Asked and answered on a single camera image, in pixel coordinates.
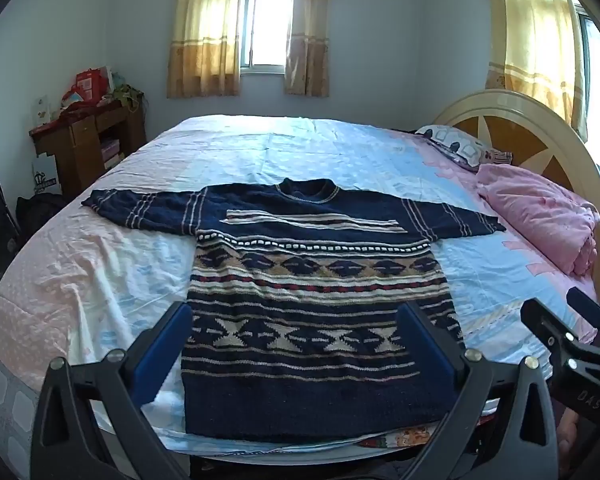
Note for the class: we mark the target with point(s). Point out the cream and orange headboard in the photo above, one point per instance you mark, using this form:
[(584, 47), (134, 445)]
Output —
[(510, 110)]

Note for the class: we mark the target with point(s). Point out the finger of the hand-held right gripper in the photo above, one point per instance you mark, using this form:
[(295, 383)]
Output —
[(542, 320), (587, 305)]

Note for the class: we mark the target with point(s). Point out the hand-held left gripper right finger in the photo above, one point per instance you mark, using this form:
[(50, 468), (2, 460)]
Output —
[(427, 355)]

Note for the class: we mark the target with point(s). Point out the navy patterned knit sweater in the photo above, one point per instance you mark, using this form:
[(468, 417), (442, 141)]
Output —
[(305, 310)]

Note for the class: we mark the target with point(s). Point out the brown wooden desk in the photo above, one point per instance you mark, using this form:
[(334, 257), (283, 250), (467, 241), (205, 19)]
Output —
[(80, 150)]

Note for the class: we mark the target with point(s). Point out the white patterned pillow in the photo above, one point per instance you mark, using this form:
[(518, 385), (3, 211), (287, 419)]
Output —
[(452, 142)]

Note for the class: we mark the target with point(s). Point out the bed with light sheet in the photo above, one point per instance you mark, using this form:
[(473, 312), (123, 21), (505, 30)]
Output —
[(105, 270)]

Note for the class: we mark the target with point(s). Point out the pink folded blanket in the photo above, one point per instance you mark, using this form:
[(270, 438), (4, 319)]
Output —
[(540, 210)]

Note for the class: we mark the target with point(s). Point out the green cloth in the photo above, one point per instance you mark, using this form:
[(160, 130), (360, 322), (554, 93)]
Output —
[(125, 92)]

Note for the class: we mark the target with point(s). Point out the pink box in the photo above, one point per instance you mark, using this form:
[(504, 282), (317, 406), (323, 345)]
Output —
[(110, 151)]

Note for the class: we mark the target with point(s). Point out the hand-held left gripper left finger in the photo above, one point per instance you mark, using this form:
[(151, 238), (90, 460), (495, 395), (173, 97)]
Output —
[(162, 355)]

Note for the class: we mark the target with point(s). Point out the white paper bag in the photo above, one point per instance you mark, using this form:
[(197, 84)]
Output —
[(46, 175)]

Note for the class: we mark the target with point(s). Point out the yellow curtain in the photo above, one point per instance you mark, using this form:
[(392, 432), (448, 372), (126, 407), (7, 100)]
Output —
[(205, 35), (535, 35), (307, 35)]

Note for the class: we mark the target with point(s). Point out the red bag clutter on desk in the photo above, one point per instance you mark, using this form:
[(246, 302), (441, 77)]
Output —
[(91, 85)]

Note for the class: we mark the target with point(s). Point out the grey patterned mattress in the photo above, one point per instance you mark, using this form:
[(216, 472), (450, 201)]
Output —
[(2, 395)]

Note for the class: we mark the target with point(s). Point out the black bag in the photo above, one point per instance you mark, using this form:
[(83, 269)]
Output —
[(40, 212)]

